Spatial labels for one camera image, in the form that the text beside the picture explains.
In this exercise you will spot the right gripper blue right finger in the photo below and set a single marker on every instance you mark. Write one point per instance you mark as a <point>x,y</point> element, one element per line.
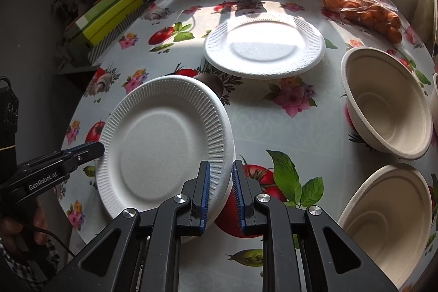
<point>245,189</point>

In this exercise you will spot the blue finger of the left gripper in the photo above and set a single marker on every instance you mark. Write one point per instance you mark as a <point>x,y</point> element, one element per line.
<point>87,149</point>

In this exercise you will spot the black control box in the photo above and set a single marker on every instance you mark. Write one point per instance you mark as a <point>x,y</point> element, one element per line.
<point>9,113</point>

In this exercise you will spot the person's left hand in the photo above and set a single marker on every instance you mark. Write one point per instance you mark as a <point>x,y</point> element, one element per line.
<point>11,229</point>

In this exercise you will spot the white paper plate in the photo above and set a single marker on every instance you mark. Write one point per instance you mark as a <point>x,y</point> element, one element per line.
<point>155,140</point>
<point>264,46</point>

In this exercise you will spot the large beige paper bowl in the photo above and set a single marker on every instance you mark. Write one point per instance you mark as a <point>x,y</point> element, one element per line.
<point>385,103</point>

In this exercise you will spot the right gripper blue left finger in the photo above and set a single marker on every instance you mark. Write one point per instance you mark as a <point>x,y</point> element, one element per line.
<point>200,199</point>

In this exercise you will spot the floral vegetable print tablecloth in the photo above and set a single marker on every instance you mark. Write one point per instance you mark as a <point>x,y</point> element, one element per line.
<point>303,117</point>

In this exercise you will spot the green cardboard boxes stack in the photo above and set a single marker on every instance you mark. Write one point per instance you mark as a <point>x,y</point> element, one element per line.
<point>88,36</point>

